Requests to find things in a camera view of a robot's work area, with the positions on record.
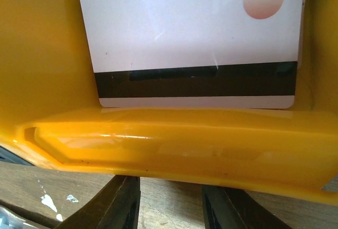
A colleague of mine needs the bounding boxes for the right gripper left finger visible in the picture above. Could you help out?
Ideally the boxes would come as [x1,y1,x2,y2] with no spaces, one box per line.
[56,175,140,229]

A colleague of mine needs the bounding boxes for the yellow bin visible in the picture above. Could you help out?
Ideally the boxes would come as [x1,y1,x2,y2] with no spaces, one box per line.
[1,0,337,205]

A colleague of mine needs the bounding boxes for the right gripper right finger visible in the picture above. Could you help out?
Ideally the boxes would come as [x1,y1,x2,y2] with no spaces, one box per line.
[202,185,290,228]

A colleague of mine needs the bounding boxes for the beige card holder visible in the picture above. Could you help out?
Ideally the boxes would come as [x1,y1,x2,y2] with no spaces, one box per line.
[1,205,58,229]

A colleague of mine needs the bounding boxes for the white patterned card stack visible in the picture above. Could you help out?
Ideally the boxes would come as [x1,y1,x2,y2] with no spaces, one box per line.
[80,0,305,109]

